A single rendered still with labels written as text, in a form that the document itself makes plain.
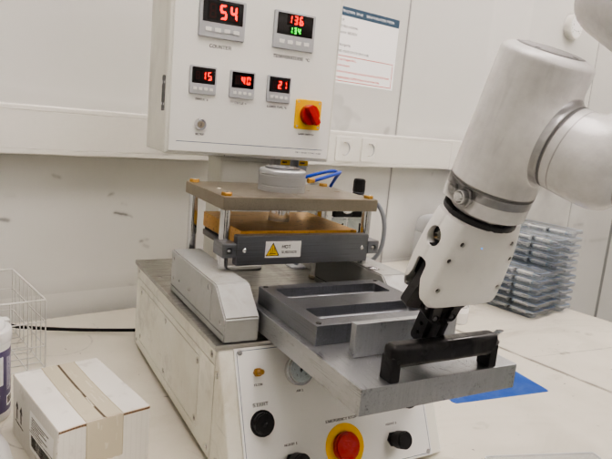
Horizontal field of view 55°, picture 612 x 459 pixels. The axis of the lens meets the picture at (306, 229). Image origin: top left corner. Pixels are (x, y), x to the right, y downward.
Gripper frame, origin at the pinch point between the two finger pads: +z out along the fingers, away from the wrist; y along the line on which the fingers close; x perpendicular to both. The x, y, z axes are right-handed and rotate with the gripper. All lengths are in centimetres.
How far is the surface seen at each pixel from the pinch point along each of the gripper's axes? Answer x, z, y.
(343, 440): 5.1, 23.8, -0.8
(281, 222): 36.8, 8.1, -0.6
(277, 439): 7.0, 23.3, -10.2
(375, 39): 114, -9, 59
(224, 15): 62, -18, -8
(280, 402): 10.1, 20.1, -9.3
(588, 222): 118, 57, 210
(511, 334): 37, 41, 72
